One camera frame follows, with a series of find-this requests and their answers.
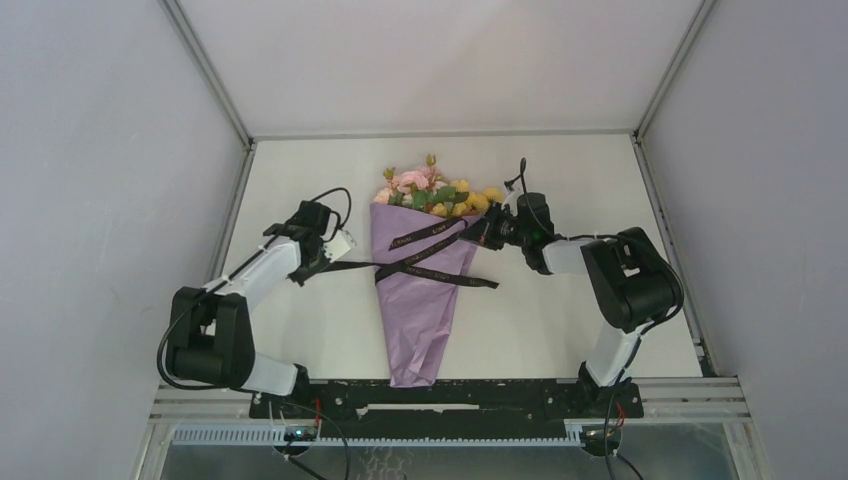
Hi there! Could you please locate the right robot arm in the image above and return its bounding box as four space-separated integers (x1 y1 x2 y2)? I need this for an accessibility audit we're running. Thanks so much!
460 192 685 416

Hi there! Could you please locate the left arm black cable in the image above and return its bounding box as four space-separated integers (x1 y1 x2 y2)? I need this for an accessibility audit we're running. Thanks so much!
155 186 354 392

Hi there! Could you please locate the white cable duct rail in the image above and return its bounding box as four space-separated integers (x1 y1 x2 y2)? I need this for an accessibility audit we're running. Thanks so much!
171 424 585 447

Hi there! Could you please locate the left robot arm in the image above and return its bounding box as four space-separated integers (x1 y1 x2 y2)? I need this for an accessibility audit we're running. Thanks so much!
156 200 339 417

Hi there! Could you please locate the yellow fake flower stem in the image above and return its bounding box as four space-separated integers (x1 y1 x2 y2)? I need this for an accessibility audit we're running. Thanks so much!
424 180 491 218
482 187 505 204

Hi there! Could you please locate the black ribbon strap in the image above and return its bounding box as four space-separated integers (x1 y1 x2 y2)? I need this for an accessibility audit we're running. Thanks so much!
324 217 500 291

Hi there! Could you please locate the pink fake flower stem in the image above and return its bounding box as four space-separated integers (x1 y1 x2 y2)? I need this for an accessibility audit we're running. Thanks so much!
373 167 412 206
393 154 448 211

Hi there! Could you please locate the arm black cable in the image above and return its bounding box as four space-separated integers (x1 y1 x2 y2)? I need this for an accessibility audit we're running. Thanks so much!
503 157 686 432
155 186 354 392

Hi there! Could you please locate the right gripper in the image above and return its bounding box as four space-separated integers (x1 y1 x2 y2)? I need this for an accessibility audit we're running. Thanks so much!
457 201 530 250

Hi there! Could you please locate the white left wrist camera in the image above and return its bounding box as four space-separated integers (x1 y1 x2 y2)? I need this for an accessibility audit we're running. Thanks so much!
323 229 357 263

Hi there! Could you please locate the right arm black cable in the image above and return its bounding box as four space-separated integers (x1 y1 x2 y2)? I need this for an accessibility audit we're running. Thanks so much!
503 157 686 432

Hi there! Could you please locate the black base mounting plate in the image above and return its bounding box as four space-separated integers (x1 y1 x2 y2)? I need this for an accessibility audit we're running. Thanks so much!
249 379 644 438

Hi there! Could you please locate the pink purple wrapping paper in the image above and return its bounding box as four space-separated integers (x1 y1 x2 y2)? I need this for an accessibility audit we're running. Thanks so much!
370 203 476 388

